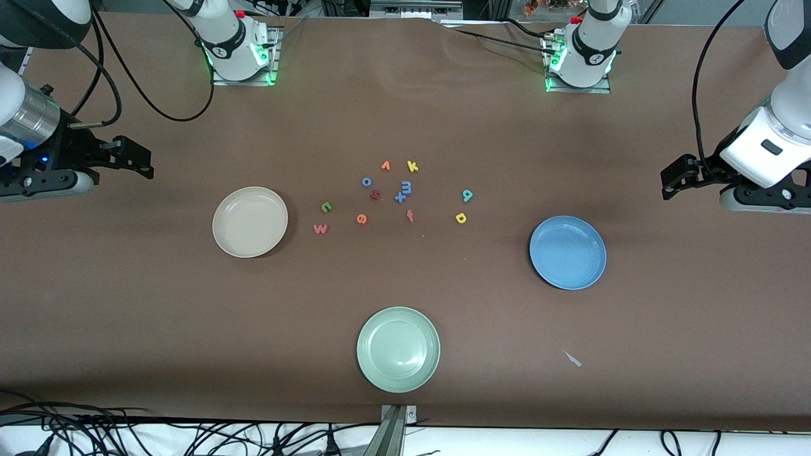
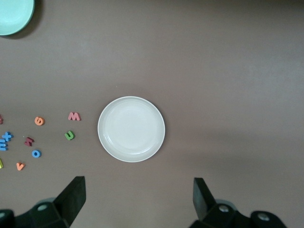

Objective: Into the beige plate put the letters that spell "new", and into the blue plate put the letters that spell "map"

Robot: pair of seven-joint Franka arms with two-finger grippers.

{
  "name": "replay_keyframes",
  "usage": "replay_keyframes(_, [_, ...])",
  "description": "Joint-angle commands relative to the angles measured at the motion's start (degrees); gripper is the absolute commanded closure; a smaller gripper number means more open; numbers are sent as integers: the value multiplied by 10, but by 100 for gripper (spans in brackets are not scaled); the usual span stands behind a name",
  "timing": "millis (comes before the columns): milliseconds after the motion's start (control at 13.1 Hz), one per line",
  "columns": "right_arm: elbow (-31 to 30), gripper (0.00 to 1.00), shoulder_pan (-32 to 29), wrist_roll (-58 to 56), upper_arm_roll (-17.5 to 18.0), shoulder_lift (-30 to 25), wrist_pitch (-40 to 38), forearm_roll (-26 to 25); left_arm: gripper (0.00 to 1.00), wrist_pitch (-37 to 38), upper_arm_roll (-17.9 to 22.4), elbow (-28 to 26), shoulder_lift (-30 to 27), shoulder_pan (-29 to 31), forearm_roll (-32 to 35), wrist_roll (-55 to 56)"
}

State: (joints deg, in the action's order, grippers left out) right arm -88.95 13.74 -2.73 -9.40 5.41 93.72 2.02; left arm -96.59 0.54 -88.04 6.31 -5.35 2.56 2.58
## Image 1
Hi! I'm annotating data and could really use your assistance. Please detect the blue plate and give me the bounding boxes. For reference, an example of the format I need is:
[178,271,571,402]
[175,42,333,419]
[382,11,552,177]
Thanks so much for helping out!
[529,215,608,291]

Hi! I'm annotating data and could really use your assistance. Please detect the beige brown plate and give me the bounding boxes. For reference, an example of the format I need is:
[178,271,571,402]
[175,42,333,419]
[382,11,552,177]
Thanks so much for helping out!
[212,186,289,259]

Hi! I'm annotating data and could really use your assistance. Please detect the brown table cover sheet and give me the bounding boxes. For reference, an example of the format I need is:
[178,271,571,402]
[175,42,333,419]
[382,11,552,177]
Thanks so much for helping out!
[0,11,811,431]

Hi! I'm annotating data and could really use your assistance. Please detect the grey equipment box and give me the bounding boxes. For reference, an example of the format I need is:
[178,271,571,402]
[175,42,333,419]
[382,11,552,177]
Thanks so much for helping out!
[369,0,463,18]

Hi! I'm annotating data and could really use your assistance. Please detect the pale green plate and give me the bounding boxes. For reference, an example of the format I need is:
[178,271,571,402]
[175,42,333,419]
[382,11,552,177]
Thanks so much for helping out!
[356,307,441,394]

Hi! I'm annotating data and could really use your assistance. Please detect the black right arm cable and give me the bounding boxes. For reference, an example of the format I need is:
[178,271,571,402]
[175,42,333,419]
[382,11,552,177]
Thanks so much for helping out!
[63,0,216,127]

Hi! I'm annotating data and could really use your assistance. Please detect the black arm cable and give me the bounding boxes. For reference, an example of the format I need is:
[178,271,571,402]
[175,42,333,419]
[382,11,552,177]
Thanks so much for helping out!
[63,0,216,127]
[692,0,748,165]

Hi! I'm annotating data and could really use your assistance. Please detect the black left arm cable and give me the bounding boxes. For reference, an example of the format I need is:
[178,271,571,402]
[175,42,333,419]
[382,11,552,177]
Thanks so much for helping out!
[692,0,748,165]

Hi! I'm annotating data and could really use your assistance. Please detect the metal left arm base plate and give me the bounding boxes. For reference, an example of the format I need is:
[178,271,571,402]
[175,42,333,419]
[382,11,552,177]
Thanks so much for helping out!
[544,35,613,94]

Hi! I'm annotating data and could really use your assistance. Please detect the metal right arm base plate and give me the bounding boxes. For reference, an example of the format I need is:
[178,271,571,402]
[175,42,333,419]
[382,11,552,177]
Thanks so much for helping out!
[212,25,281,87]

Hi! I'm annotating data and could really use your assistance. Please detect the black cable on cover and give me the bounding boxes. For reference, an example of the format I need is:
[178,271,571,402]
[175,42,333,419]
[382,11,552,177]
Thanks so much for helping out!
[453,21,553,56]

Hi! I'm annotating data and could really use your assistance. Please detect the black cable tangle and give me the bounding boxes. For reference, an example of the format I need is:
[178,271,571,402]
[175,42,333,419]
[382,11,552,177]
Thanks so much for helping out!
[0,389,381,456]

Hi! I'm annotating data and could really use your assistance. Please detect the metal camera stand profile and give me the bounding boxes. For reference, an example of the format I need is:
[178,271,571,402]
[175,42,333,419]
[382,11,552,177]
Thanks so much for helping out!
[363,404,419,456]

